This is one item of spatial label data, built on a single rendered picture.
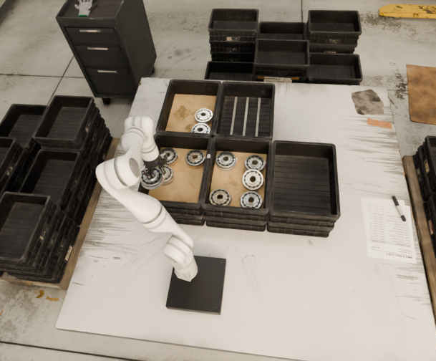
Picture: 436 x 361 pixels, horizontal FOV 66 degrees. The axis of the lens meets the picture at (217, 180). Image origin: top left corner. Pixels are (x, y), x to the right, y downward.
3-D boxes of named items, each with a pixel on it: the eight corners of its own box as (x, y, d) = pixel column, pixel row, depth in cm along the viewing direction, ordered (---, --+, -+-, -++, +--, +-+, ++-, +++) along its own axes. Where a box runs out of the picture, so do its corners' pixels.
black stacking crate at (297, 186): (333, 229, 151) (340, 218, 142) (267, 223, 155) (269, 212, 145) (329, 158, 172) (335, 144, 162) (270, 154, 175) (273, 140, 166)
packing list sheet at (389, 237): (421, 264, 152) (421, 263, 151) (367, 259, 154) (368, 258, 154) (408, 200, 169) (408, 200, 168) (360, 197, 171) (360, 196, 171)
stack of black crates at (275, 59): (300, 84, 295) (308, 39, 257) (300, 110, 280) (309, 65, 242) (254, 83, 300) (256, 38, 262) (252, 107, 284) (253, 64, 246)
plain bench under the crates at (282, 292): (381, 384, 187) (447, 379, 128) (107, 347, 205) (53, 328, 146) (355, 153, 271) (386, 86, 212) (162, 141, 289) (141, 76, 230)
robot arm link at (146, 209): (89, 180, 93) (137, 229, 110) (119, 170, 91) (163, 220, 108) (94, 158, 99) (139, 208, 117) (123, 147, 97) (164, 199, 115)
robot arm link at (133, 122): (124, 114, 125) (116, 130, 113) (148, 112, 124) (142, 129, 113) (129, 131, 129) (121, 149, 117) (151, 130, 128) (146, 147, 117)
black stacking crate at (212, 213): (266, 223, 155) (268, 212, 145) (202, 218, 158) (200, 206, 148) (270, 154, 175) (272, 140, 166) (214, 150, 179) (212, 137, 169)
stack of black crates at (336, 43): (344, 56, 312) (358, 10, 274) (346, 79, 296) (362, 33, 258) (300, 55, 316) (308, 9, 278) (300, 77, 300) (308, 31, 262)
